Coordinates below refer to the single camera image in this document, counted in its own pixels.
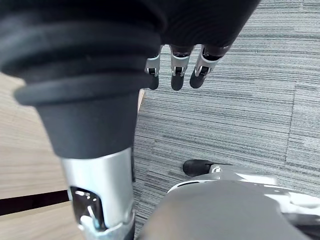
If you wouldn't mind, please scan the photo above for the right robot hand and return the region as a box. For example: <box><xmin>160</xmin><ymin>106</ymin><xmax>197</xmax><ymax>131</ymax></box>
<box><xmin>0</xmin><ymin>0</ymin><xmax>262</xmax><ymax>240</ymax></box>

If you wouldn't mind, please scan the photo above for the light wooden cabinet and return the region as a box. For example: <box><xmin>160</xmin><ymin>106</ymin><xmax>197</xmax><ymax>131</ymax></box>
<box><xmin>0</xmin><ymin>72</ymin><xmax>146</xmax><ymax>240</ymax></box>

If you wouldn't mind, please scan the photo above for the dark robot foot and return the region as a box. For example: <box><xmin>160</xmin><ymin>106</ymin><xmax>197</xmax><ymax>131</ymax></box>
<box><xmin>182</xmin><ymin>159</ymin><xmax>215</xmax><ymax>178</ymax></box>

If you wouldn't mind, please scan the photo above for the silver robot leg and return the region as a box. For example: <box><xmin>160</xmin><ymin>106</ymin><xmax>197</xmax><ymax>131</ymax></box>
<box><xmin>136</xmin><ymin>166</ymin><xmax>320</xmax><ymax>240</ymax></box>

